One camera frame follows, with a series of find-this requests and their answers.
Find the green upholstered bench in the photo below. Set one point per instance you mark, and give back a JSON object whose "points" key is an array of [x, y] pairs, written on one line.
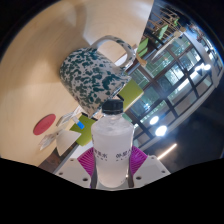
{"points": [[131, 95]]}

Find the green speckled white mug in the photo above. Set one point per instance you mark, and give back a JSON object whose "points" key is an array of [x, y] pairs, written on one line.
{"points": [[90, 78]]}

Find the large black-framed window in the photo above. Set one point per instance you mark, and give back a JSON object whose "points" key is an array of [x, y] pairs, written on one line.
{"points": [[166, 93]]}

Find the flat round red coaster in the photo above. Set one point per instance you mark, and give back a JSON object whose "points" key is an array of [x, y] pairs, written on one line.
{"points": [[44, 124]]}

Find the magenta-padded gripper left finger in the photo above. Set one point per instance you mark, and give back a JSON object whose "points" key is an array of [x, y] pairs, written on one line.
{"points": [[75, 171]]}

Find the white paper napkin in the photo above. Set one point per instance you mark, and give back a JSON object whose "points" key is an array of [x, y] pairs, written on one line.
{"points": [[48, 140]]}

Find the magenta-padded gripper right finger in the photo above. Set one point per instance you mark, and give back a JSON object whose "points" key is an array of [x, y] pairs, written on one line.
{"points": [[151, 168]]}

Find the clear black-capped drink bottle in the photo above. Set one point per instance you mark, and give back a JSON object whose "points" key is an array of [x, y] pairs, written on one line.
{"points": [[111, 150]]}

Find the wooden chairs with green seats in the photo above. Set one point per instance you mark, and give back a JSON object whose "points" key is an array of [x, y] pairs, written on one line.
{"points": [[163, 30]]}

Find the long curved ceiling light strip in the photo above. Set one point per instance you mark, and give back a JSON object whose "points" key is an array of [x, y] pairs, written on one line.
{"points": [[166, 151]]}

